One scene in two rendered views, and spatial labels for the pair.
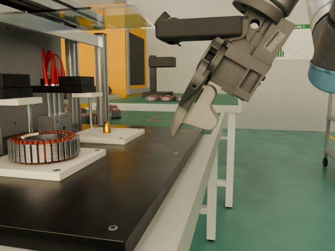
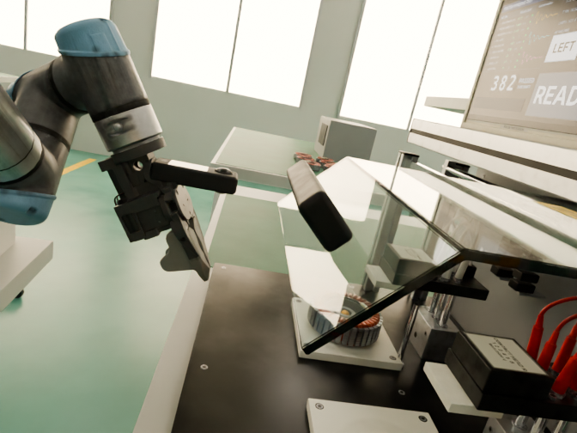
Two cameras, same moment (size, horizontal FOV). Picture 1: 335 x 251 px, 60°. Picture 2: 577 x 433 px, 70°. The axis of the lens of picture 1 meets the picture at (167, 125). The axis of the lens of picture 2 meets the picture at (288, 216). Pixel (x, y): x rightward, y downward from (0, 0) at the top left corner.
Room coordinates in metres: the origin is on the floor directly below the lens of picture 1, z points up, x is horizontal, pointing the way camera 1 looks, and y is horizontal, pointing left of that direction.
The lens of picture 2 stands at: (0.99, -0.11, 1.11)
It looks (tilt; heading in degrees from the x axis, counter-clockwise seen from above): 16 degrees down; 160
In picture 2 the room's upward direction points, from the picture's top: 12 degrees clockwise
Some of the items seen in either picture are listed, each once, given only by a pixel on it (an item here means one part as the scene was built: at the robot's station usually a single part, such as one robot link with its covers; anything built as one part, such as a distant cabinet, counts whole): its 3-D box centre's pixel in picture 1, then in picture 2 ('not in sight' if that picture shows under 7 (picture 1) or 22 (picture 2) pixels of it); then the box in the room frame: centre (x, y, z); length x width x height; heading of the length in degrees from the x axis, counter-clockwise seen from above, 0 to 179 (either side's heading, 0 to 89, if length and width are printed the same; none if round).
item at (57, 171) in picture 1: (46, 160); (341, 331); (0.48, 0.21, 0.78); 0.15 x 0.15 x 0.01; 77
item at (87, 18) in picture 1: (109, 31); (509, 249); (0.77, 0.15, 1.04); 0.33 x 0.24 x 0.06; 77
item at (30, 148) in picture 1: (45, 145); (344, 317); (0.48, 0.21, 0.80); 0.11 x 0.11 x 0.04
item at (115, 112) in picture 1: (107, 113); not in sight; (1.27, 0.26, 0.77); 0.11 x 0.11 x 0.04
